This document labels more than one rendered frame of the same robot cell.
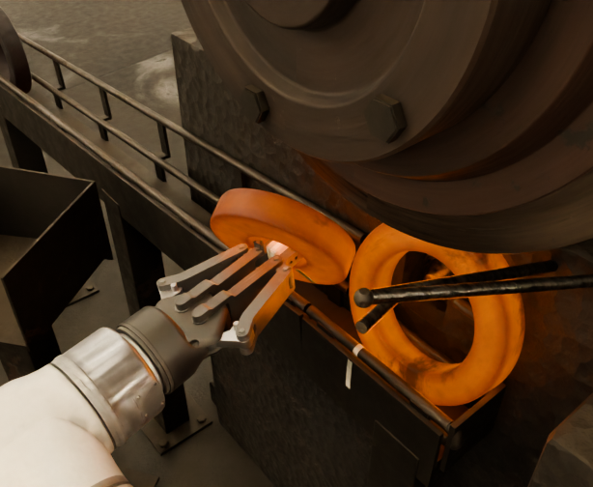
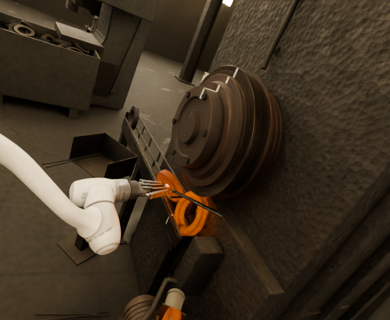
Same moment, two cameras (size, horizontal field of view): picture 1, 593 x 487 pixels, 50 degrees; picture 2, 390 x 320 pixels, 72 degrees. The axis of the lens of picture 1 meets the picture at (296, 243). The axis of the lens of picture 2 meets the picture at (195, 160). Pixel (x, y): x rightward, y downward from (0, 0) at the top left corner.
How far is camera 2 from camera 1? 0.56 m
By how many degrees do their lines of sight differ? 16
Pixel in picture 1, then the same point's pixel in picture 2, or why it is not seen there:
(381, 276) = (185, 202)
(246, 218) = (164, 175)
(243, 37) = (177, 140)
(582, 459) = (196, 242)
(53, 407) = (110, 185)
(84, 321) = not seen: hidden behind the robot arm
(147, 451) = not seen: hidden behind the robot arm
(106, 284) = not seen: hidden behind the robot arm
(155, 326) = (135, 183)
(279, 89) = (178, 150)
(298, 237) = (172, 184)
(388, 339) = (179, 217)
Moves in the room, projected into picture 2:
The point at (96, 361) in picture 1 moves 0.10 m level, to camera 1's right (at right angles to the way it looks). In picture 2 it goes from (121, 183) to (143, 195)
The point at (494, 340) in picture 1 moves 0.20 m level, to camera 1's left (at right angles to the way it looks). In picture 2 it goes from (197, 221) to (152, 197)
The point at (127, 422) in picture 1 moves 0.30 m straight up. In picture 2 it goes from (120, 197) to (143, 127)
